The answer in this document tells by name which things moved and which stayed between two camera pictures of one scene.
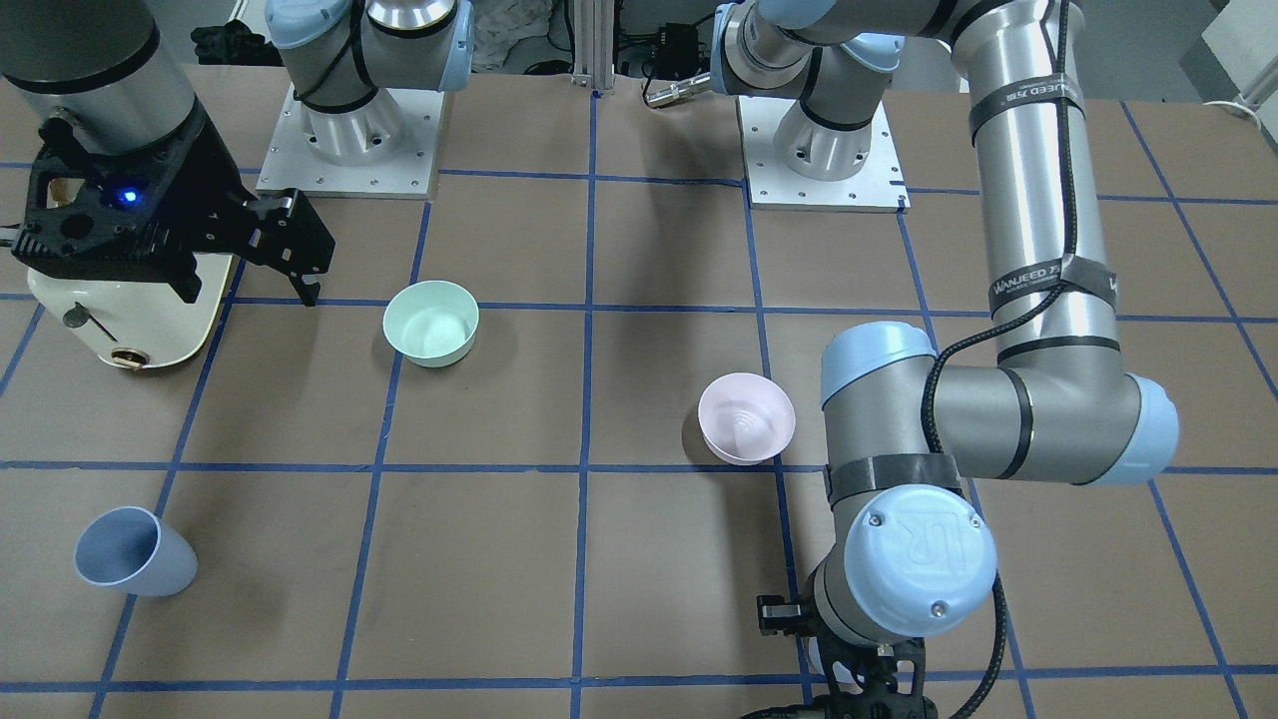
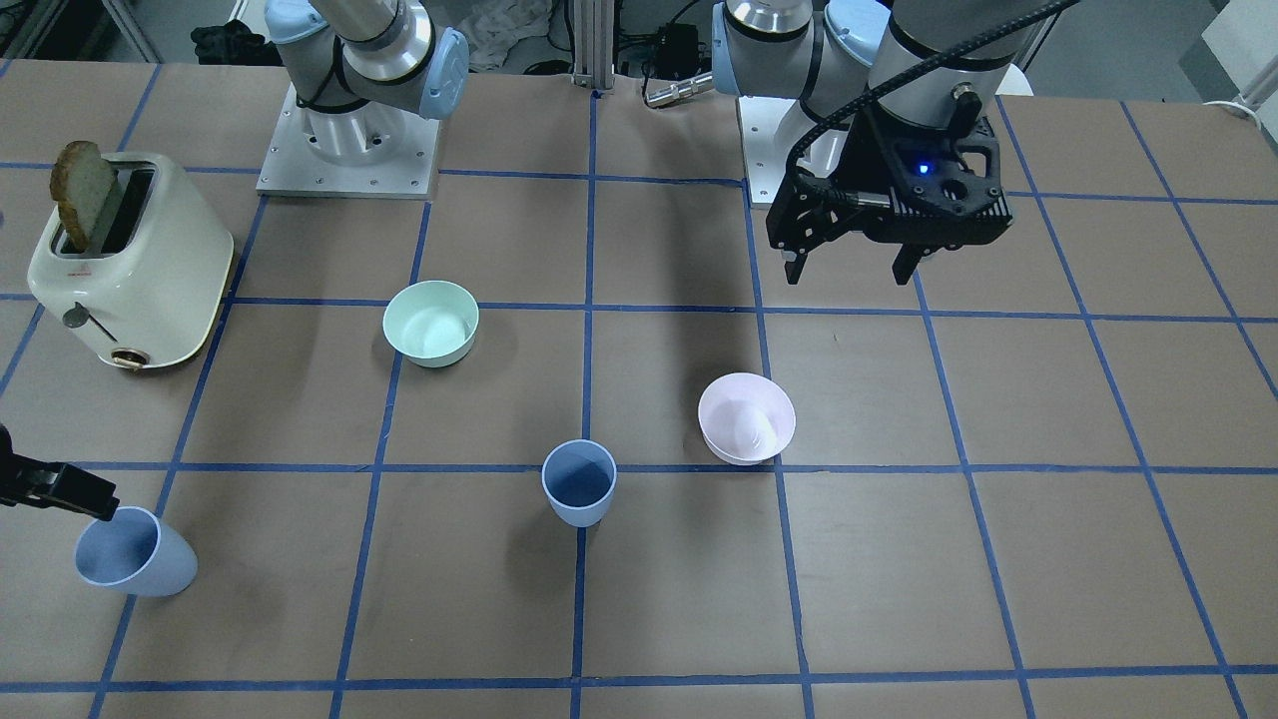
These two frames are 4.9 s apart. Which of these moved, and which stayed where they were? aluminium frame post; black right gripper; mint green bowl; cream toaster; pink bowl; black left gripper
Moved: black right gripper; black left gripper
Stayed: cream toaster; pink bowl; aluminium frame post; mint green bowl
